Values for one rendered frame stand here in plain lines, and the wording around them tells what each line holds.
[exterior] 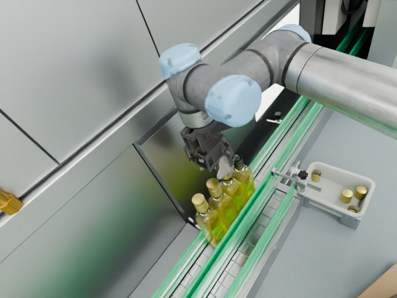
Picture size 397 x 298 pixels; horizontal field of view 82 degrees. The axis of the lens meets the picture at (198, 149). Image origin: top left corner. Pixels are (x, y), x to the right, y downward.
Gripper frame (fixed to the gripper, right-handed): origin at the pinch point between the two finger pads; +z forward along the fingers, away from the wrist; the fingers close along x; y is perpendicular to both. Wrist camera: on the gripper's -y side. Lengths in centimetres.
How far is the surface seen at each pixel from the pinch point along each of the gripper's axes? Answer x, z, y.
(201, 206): 1.6, 0.8, 12.5
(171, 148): -11.7, -8.5, 5.8
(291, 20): -13, -10, -69
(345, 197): 27, 35, -29
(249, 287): 15.5, 28.2, 17.5
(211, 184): 0.5, -0.4, 6.3
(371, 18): 7, 7, -112
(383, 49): 16, 17, -102
